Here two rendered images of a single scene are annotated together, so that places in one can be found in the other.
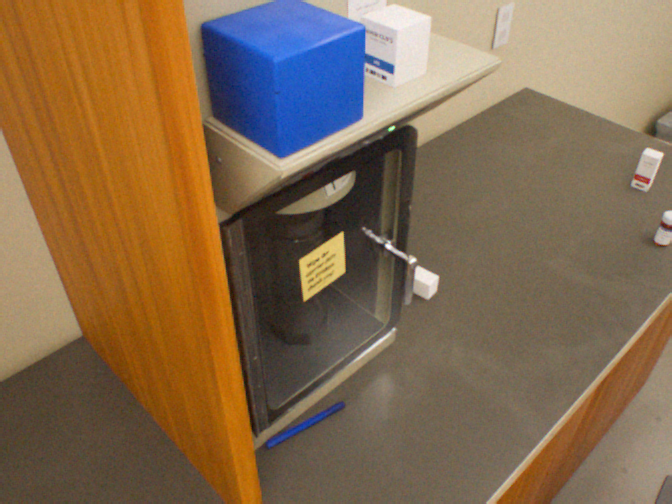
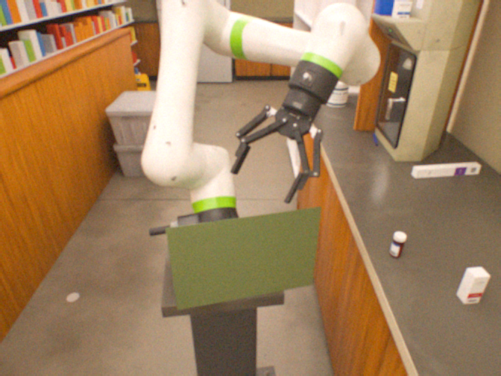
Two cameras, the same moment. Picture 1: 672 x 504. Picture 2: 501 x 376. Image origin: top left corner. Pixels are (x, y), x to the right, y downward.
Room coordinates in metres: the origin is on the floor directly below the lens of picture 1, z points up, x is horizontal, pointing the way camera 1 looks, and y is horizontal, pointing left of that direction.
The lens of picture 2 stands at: (1.29, -1.59, 1.67)
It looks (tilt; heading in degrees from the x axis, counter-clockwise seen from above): 31 degrees down; 134
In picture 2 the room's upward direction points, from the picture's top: straight up
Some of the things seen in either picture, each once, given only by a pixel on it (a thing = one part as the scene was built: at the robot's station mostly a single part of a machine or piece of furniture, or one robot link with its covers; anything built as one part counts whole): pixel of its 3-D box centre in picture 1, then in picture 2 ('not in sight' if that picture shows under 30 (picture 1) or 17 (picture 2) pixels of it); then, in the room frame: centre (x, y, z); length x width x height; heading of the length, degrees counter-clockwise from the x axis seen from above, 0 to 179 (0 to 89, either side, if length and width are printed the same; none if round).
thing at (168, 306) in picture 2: not in sight; (220, 264); (0.65, -1.07, 0.92); 0.32 x 0.32 x 0.04; 52
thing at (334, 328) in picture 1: (332, 287); (393, 95); (0.61, 0.01, 1.19); 0.30 x 0.01 x 0.40; 134
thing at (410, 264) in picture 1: (399, 274); (393, 108); (0.67, -0.09, 1.17); 0.05 x 0.03 x 0.10; 44
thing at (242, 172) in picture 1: (364, 128); (394, 30); (0.58, -0.02, 1.46); 0.32 x 0.12 x 0.10; 134
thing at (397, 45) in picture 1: (394, 45); (401, 10); (0.61, -0.05, 1.54); 0.05 x 0.05 x 0.06; 44
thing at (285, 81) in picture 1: (285, 73); (390, 2); (0.51, 0.05, 1.56); 0.10 x 0.10 x 0.09; 44
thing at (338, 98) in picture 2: not in sight; (337, 92); (0.09, 0.41, 1.02); 0.13 x 0.13 x 0.15
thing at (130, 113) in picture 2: not in sight; (140, 116); (-1.74, 0.03, 0.49); 0.60 x 0.42 x 0.33; 134
